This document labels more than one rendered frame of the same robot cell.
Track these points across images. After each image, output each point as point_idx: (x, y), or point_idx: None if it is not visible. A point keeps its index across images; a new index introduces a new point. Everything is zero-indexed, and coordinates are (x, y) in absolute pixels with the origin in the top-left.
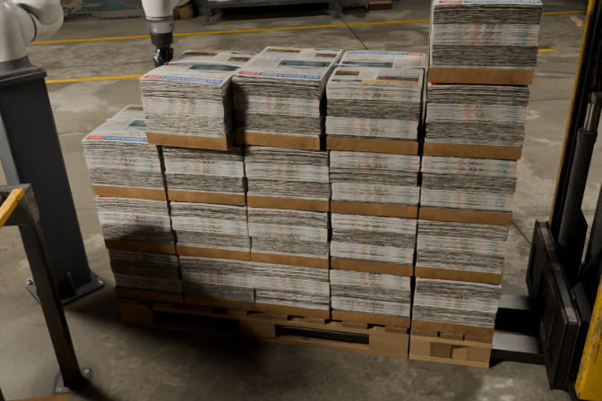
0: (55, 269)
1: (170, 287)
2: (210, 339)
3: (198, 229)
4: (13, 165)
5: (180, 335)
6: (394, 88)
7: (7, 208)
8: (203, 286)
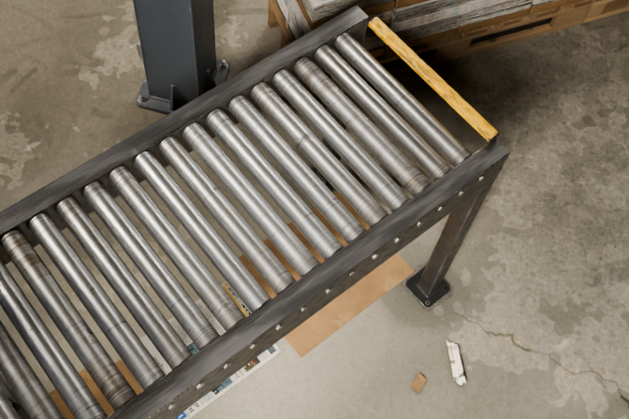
0: (201, 74)
1: (373, 44)
2: (405, 78)
3: None
4: None
5: (373, 86)
6: None
7: (408, 48)
8: (412, 31)
